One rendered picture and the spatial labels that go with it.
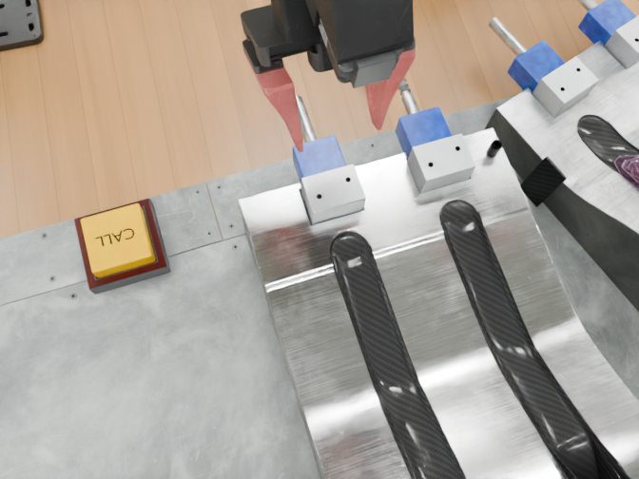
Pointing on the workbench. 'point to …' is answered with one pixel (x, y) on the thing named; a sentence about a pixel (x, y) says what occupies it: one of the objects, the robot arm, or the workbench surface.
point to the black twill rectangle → (542, 182)
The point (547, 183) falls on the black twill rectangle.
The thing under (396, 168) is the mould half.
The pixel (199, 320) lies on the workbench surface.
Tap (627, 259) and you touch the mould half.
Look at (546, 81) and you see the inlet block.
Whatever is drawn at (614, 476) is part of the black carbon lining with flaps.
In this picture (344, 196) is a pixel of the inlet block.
